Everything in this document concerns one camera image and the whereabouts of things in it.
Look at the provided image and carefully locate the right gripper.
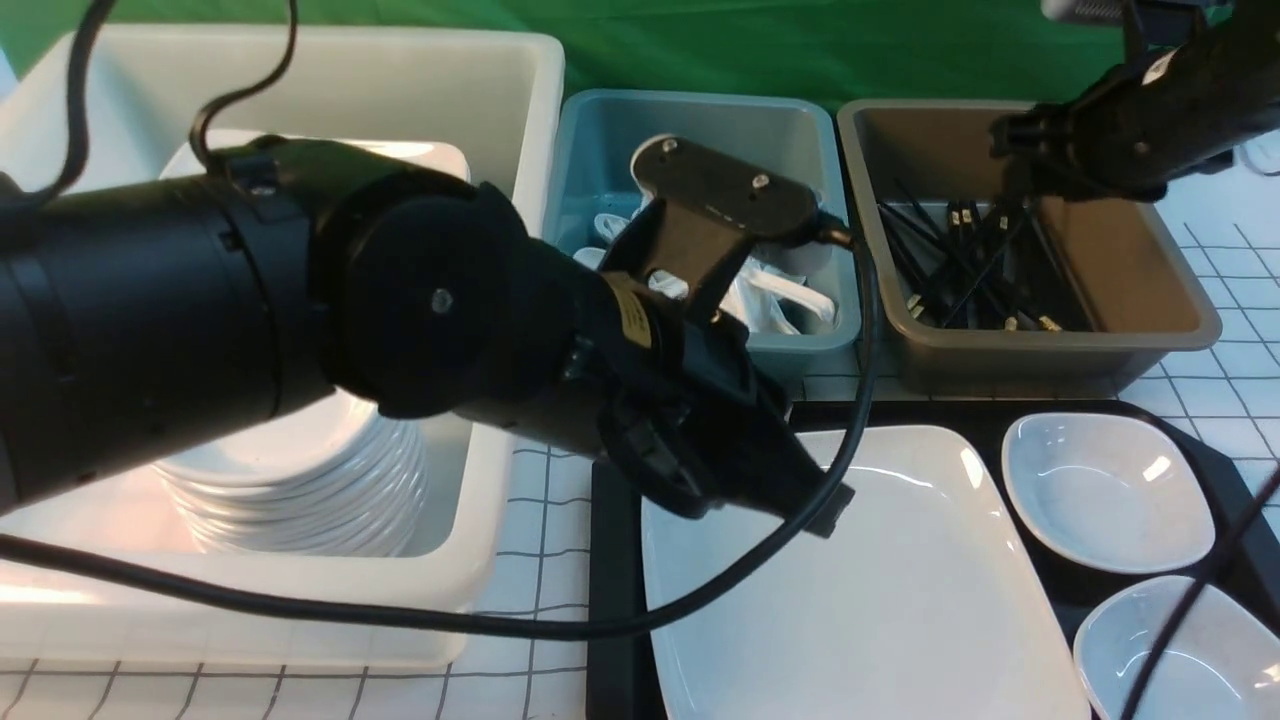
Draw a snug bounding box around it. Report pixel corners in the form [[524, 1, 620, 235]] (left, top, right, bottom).
[[989, 50, 1242, 201]]

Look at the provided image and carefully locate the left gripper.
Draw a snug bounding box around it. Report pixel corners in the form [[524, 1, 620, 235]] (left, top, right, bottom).
[[456, 265, 827, 520]]

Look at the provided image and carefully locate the white square rice plate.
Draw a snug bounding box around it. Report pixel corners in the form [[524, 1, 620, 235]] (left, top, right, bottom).
[[652, 425, 1092, 719]]

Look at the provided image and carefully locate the white bowl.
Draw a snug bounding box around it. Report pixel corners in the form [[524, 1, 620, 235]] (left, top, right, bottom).
[[1073, 577, 1280, 720], [1001, 413, 1217, 577]]

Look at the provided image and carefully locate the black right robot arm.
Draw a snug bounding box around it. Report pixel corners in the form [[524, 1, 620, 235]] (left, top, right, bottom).
[[989, 1, 1279, 202]]

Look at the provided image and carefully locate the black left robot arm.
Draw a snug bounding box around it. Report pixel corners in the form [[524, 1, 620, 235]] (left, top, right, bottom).
[[1, 135, 854, 538]]

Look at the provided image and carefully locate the pile of white spoons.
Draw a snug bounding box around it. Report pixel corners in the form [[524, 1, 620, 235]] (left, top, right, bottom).
[[572, 174, 838, 336]]

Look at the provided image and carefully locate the green backdrop cloth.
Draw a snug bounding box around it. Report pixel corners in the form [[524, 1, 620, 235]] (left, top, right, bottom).
[[0, 0, 1231, 117]]

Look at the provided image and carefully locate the brown plastic bin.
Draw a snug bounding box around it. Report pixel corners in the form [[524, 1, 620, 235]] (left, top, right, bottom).
[[835, 99, 1222, 398]]

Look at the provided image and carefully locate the teal plastic bin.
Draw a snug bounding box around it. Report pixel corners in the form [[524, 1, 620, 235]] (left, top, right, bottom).
[[541, 88, 861, 391]]

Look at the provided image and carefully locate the pile of black chopsticks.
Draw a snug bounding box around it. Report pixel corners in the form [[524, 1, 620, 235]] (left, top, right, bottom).
[[877, 183, 1100, 333]]

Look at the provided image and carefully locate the black serving tray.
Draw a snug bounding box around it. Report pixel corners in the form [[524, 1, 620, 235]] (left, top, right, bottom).
[[585, 398, 1279, 719]]

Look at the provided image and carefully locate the stack of white square plates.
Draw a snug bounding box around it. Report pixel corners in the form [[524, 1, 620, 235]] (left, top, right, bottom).
[[159, 128, 472, 182]]

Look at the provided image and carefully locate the stack of white bowls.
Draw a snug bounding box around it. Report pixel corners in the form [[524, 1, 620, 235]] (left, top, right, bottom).
[[154, 392, 429, 559]]

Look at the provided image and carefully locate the large white plastic tub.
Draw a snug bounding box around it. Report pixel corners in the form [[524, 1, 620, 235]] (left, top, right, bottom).
[[1, 24, 564, 673]]

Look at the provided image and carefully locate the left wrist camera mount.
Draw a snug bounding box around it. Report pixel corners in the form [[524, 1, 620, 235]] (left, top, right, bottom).
[[598, 135, 854, 325]]

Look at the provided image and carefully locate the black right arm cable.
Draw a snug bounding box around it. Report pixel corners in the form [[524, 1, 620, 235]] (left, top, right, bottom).
[[1120, 470, 1280, 720]]

